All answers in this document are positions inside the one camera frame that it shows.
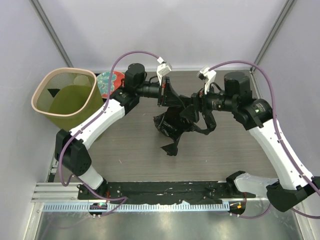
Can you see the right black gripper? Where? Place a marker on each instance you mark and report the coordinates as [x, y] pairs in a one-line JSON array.
[[198, 100]]

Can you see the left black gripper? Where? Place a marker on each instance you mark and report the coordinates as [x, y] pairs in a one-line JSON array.
[[168, 97]]

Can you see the black trash bag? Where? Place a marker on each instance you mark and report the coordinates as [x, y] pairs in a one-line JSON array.
[[172, 125]]

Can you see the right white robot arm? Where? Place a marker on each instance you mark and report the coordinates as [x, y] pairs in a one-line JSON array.
[[294, 183]]

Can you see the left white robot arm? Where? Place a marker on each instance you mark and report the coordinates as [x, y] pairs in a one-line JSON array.
[[72, 147]]

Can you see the olive green trash bin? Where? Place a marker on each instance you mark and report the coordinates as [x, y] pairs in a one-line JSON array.
[[67, 97]]

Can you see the red patterned plate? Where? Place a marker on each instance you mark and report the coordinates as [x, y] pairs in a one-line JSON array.
[[104, 83]]

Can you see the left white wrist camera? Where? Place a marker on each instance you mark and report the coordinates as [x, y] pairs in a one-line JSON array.
[[163, 69]]

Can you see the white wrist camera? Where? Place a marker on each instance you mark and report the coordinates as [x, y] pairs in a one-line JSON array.
[[208, 77], [163, 69]]

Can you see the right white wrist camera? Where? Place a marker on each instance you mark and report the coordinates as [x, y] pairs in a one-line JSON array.
[[208, 77]]

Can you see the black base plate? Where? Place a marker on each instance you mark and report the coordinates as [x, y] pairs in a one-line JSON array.
[[171, 192]]

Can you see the white slotted cable duct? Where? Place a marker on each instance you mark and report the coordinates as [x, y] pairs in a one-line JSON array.
[[126, 208]]

